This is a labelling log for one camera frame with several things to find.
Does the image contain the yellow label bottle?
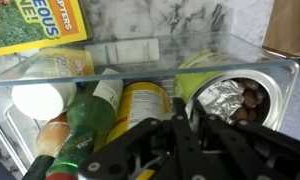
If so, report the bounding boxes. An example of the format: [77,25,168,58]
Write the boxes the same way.
[106,82,172,143]

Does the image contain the green can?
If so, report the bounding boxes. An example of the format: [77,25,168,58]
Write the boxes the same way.
[172,49,284,131]

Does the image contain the green spice bottle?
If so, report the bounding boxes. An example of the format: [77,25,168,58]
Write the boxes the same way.
[45,79,124,180]

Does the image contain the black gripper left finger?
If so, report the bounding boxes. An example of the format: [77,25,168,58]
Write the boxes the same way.
[78,98,204,180]

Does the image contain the brown cap bottle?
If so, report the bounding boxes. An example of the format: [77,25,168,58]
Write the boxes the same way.
[22,113,70,180]

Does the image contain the clear plastic fridge box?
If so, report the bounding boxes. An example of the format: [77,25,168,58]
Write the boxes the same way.
[0,33,299,178]

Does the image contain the white cap bottle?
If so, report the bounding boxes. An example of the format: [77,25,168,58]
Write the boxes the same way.
[12,48,95,120]

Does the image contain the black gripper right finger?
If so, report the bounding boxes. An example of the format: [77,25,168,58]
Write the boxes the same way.
[193,99,300,180]

